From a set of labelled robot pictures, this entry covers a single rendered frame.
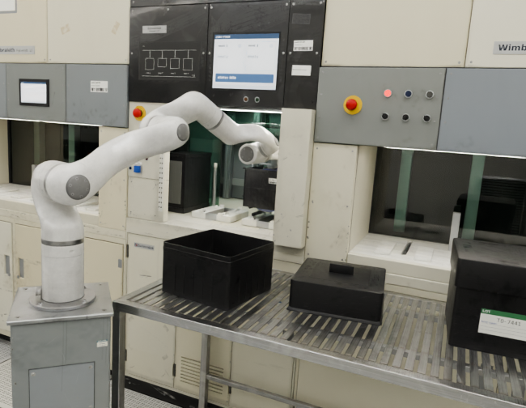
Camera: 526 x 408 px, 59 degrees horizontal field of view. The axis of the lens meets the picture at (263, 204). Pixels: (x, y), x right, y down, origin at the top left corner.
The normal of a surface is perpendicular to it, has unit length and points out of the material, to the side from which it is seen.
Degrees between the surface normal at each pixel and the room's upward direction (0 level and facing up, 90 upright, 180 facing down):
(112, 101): 90
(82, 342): 90
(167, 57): 90
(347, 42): 90
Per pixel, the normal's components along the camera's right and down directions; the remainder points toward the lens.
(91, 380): 0.37, 0.18
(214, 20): -0.39, 0.12
